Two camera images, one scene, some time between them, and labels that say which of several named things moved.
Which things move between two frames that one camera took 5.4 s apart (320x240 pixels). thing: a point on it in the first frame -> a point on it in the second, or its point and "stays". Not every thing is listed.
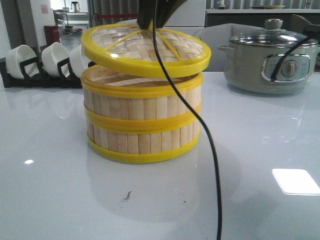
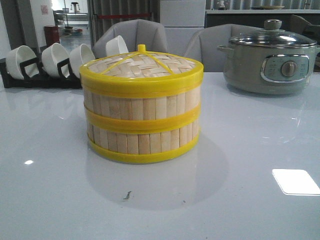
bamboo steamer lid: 131,49 -> 141,74
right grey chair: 217,35 stays
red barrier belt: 116,15 stays
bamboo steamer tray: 122,101 stays
